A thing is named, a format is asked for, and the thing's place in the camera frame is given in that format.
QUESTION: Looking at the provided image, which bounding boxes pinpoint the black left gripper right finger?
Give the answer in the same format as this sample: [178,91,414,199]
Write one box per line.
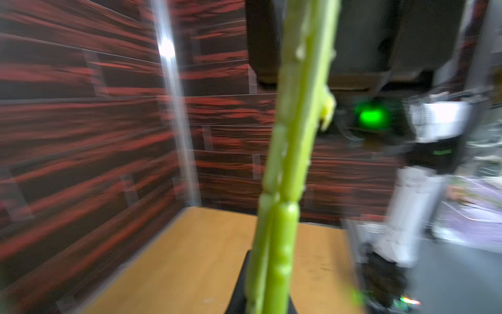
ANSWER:
[288,297,298,314]

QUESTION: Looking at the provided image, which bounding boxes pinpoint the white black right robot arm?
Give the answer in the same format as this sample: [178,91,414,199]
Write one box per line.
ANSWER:
[244,1,478,313]

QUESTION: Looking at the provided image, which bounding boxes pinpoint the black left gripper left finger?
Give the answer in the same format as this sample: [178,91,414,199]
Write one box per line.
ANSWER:
[225,251,250,314]

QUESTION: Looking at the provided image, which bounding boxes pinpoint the artificial flower bouquet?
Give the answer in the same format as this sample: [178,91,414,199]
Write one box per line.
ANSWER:
[244,1,341,313]

